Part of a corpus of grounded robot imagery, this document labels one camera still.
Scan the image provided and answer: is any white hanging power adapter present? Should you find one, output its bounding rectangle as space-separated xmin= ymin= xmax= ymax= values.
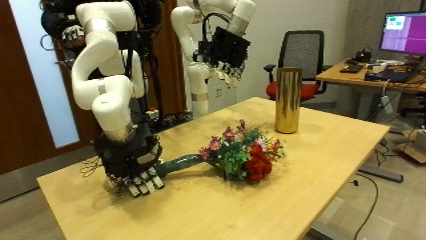
xmin=380 ymin=95 xmax=396 ymax=114

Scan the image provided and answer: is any black keyboard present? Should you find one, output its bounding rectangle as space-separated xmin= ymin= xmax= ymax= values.
xmin=340 ymin=64 xmax=365 ymax=74

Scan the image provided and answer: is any black floor cable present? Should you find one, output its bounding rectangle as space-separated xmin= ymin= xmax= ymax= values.
xmin=351 ymin=173 xmax=381 ymax=240

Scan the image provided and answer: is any grey table foot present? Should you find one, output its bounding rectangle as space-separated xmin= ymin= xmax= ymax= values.
xmin=357 ymin=164 xmax=405 ymax=184

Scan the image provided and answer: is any black mesh red office chair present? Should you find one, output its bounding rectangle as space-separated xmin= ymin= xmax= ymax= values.
xmin=263 ymin=30 xmax=333 ymax=103

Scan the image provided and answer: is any brown door frosted glass panel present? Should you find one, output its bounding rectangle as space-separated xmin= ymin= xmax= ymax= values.
xmin=0 ymin=0 xmax=102 ymax=176

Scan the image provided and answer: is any computer monitor purple screen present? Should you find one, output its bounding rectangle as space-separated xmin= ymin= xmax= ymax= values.
xmin=379 ymin=11 xmax=426 ymax=56

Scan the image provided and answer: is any black laptop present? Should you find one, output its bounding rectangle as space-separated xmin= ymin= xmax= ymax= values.
xmin=364 ymin=56 xmax=426 ymax=84

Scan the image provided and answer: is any tall gold cylinder vase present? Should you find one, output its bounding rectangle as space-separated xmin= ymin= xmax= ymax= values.
xmin=275 ymin=67 xmax=304 ymax=135

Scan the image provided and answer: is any artificial flower bouquet green wrap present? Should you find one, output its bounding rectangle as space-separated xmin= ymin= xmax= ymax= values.
xmin=154 ymin=119 xmax=288 ymax=185

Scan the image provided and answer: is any red emergency stop button box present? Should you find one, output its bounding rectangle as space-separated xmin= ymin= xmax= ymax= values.
xmin=146 ymin=107 xmax=162 ymax=120

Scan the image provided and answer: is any wooden office desk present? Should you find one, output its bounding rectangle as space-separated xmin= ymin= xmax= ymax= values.
xmin=315 ymin=58 xmax=426 ymax=121

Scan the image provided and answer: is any cardboard box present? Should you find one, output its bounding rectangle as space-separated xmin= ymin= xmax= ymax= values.
xmin=396 ymin=129 xmax=426 ymax=164

